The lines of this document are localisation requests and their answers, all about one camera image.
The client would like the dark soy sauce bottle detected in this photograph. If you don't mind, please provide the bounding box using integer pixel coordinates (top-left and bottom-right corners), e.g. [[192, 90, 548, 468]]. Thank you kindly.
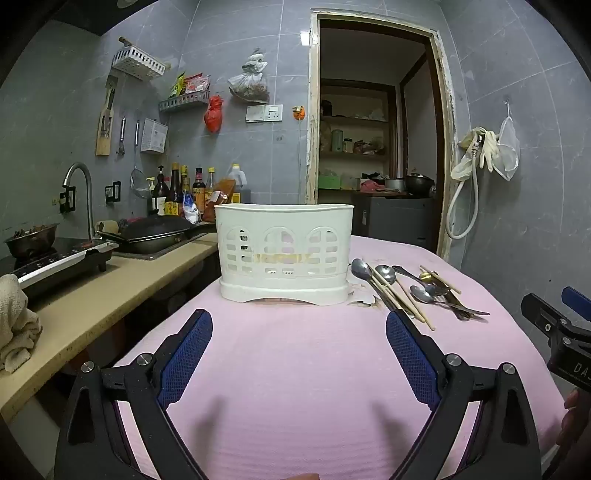
[[165, 163, 184, 217]]

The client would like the white and blue bag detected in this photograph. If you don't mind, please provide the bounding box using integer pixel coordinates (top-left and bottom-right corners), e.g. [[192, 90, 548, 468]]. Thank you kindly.
[[182, 191, 204, 223]]

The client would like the grey cabinet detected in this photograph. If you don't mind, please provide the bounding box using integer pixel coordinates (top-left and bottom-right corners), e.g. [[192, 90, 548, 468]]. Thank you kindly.
[[355, 191, 437, 252]]

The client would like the black wok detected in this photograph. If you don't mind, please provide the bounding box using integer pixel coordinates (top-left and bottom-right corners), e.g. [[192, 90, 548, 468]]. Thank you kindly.
[[96, 216, 216, 256]]

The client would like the red label sauce bottle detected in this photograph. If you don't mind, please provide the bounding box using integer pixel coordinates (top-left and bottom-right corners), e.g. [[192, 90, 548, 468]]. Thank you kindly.
[[191, 167, 206, 217]]

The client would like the wooden shelf unit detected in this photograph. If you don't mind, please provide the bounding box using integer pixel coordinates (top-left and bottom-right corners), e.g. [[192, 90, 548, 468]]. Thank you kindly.
[[318, 78, 399, 191]]

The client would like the steel faucet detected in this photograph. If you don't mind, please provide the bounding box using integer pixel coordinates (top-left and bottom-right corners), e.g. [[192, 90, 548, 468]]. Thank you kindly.
[[62, 162, 97, 240]]

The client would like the beige towel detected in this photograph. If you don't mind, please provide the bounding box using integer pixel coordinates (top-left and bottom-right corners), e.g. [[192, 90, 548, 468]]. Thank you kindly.
[[0, 274, 43, 374]]

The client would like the wooden door frame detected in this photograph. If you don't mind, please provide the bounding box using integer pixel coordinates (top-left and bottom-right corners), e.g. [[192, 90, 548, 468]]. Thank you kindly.
[[305, 9, 455, 260]]

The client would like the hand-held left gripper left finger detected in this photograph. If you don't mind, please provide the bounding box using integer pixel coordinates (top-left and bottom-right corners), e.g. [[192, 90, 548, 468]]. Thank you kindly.
[[54, 308, 214, 480]]

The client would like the hanging wire strainer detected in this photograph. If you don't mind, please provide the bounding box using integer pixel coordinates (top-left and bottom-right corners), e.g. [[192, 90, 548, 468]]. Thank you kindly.
[[130, 121, 147, 186]]

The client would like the cream rubber glove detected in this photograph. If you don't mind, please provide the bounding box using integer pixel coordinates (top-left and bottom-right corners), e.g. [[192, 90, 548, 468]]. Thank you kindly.
[[451, 127, 485, 182], [479, 131, 500, 172]]

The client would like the grey wall shelf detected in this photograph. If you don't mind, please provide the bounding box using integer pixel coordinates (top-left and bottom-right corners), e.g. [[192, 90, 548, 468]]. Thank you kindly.
[[159, 90, 211, 113]]

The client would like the orange food packet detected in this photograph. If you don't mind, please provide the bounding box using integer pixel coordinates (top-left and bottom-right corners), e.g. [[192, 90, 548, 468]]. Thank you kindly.
[[209, 178, 236, 207]]

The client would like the white wall switch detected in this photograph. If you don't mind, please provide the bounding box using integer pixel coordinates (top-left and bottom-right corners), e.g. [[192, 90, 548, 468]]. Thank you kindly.
[[246, 104, 283, 123]]

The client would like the clear plastic bag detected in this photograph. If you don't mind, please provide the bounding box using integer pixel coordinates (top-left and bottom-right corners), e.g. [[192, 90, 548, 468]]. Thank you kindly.
[[228, 47, 270, 103]]

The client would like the stainless steel fork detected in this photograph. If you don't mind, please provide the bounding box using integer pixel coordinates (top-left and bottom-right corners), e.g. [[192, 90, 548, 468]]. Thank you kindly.
[[431, 293, 491, 322]]

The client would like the white plastic utensil basket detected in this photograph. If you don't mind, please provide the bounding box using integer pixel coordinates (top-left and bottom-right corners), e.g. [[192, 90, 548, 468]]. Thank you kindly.
[[213, 203, 355, 306]]

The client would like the beige kitchen counter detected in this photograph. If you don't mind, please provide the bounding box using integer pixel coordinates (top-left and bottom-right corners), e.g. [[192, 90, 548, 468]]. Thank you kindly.
[[0, 231, 219, 418]]

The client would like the clear hanging bag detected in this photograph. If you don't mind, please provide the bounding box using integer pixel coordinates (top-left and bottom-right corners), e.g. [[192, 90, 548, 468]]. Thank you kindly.
[[492, 115, 520, 182]]

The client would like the black induction cooker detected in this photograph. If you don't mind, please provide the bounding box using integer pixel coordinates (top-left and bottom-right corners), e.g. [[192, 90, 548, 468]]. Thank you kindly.
[[0, 239, 120, 302]]

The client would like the wooden knife holder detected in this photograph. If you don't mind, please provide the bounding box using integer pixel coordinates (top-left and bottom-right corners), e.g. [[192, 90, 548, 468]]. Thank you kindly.
[[95, 75, 119, 157]]

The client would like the red plastic bag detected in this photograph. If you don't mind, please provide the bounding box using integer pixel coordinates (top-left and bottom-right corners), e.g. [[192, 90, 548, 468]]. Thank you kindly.
[[204, 95, 225, 134]]

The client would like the large oil jug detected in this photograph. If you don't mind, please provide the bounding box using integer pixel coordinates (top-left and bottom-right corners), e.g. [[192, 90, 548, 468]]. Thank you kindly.
[[225, 164, 251, 205]]

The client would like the pink tablecloth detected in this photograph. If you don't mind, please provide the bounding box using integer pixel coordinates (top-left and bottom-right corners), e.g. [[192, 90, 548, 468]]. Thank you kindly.
[[112, 233, 571, 480]]

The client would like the dark pump bottle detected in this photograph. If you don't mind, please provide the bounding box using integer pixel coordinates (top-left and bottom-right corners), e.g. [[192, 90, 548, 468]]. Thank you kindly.
[[148, 165, 170, 216]]

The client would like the black cooking pot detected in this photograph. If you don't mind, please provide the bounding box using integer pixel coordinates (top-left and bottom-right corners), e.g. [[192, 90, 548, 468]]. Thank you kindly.
[[405, 173, 435, 197]]

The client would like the white wall box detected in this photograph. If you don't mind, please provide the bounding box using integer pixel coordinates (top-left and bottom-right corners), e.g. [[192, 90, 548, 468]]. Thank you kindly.
[[140, 117, 169, 154]]

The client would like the metal pot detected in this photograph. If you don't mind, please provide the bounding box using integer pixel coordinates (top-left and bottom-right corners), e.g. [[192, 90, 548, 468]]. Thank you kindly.
[[4, 223, 61, 259]]

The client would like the white shower hose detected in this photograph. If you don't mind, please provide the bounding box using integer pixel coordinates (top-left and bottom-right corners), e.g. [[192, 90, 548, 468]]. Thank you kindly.
[[445, 133, 485, 240]]

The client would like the white wall rack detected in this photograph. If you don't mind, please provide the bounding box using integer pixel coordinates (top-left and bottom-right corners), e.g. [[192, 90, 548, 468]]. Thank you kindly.
[[112, 46, 166, 82]]

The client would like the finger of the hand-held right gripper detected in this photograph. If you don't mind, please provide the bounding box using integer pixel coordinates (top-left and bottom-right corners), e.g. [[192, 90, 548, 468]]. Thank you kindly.
[[521, 293, 573, 345], [562, 286, 591, 324]]

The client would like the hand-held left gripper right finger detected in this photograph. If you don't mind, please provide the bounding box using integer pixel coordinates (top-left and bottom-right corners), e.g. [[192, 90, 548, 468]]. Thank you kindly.
[[385, 309, 542, 480]]

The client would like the person's right hand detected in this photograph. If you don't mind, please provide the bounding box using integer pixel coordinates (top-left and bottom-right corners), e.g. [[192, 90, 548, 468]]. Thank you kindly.
[[556, 388, 591, 448]]

